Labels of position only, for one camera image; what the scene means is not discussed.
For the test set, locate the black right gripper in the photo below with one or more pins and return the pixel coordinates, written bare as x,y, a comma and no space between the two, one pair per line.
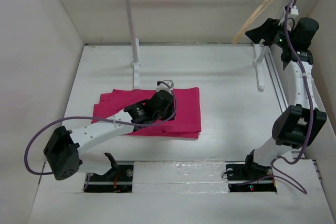
264,31

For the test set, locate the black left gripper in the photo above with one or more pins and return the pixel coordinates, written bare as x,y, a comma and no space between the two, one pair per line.
170,109

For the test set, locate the pink trousers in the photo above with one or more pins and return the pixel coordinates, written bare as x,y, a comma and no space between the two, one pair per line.
187,122

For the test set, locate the beige wooden hanger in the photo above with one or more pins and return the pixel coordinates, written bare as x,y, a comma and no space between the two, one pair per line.
250,20

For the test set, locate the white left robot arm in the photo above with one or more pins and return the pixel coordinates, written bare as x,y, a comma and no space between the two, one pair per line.
65,147

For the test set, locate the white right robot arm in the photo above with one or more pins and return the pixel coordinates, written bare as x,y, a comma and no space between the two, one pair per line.
300,123

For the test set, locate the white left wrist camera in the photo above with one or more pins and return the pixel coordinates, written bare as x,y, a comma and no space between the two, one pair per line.
165,85

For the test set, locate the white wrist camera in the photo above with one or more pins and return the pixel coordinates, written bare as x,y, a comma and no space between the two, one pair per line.
165,85
293,13

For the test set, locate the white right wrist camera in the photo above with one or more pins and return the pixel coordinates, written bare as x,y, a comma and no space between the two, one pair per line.
293,13

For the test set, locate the aluminium side rail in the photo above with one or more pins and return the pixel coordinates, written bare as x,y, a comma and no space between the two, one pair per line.
276,82

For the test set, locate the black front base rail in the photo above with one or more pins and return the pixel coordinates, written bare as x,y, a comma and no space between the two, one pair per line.
199,177

